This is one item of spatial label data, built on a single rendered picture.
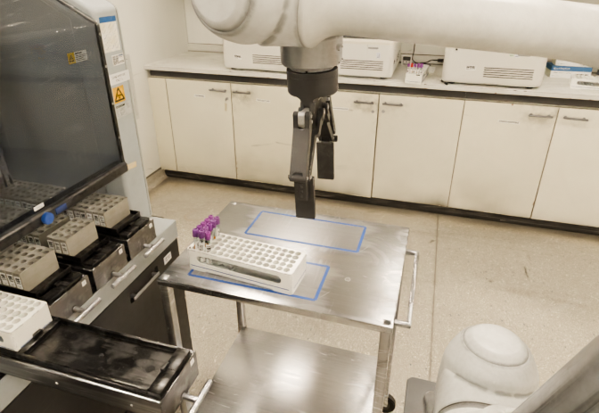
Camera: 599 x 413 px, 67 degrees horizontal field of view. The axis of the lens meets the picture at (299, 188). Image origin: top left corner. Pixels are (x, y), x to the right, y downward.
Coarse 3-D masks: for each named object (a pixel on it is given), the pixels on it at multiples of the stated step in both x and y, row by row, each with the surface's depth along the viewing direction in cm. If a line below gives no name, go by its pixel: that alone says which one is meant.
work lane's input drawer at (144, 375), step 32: (64, 320) 102; (0, 352) 95; (32, 352) 95; (64, 352) 95; (96, 352) 95; (128, 352) 95; (160, 352) 95; (192, 352) 95; (64, 384) 91; (96, 384) 88; (128, 384) 86; (160, 384) 86; (192, 384) 96
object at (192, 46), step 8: (192, 48) 374; (200, 48) 372; (208, 48) 370; (216, 48) 368; (400, 56) 329; (416, 56) 326; (424, 56) 324; (432, 56) 323; (440, 56) 321; (432, 64) 324; (440, 64) 323; (592, 72) 298
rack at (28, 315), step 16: (0, 304) 100; (16, 304) 100; (32, 304) 100; (0, 320) 95; (16, 320) 96; (32, 320) 97; (48, 320) 101; (0, 336) 99; (16, 336) 93; (32, 336) 97
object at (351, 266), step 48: (288, 240) 131; (336, 240) 131; (384, 240) 131; (192, 288) 113; (240, 288) 112; (336, 288) 112; (384, 288) 112; (240, 336) 170; (288, 336) 170; (384, 336) 101; (240, 384) 151; (288, 384) 151; (336, 384) 151; (384, 384) 108
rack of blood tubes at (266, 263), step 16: (224, 240) 120; (240, 240) 121; (192, 256) 117; (208, 256) 115; (224, 256) 115; (240, 256) 113; (256, 256) 114; (272, 256) 114; (288, 256) 115; (304, 256) 113; (224, 272) 115; (240, 272) 117; (256, 272) 117; (272, 272) 109; (288, 272) 107; (304, 272) 116; (272, 288) 111; (288, 288) 109
